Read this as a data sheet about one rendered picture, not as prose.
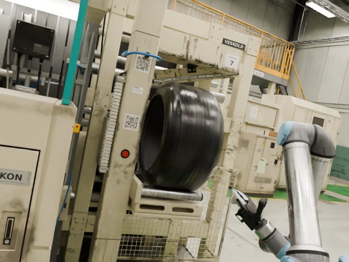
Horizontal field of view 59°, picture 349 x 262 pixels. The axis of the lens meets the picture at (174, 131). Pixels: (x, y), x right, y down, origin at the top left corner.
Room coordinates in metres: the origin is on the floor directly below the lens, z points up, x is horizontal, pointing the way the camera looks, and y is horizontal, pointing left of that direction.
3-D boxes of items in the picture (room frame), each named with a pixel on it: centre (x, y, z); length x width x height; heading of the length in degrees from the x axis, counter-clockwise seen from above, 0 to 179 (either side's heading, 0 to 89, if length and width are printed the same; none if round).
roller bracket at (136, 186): (1.62, 0.17, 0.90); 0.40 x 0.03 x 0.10; 21
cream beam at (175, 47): (2.00, -0.01, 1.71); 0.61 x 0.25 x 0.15; 111
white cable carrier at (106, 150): (1.51, 0.31, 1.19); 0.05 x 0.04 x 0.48; 21
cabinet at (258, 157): (6.40, -1.81, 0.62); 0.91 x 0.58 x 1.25; 121
